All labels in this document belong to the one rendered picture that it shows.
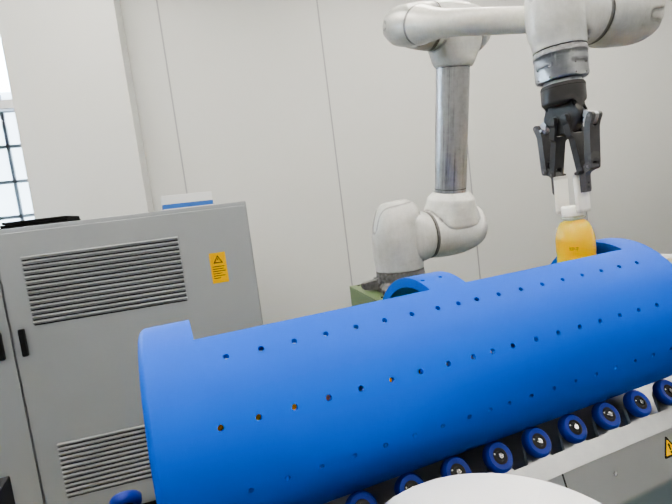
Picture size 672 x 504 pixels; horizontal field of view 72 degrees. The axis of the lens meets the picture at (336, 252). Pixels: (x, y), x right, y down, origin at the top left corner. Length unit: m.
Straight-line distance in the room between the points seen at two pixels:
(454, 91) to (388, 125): 2.39
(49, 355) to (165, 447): 1.91
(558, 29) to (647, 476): 0.76
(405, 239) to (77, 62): 2.59
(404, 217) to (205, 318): 1.23
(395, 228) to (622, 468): 0.81
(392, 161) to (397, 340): 3.24
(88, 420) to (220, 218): 1.10
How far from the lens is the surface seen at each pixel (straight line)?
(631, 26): 1.06
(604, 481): 0.92
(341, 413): 0.58
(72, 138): 3.37
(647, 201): 5.31
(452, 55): 1.47
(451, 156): 1.48
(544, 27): 0.95
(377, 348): 0.60
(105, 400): 2.45
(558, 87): 0.94
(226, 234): 2.25
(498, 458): 0.78
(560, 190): 0.97
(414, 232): 1.41
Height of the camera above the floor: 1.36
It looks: 6 degrees down
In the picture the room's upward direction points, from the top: 7 degrees counter-clockwise
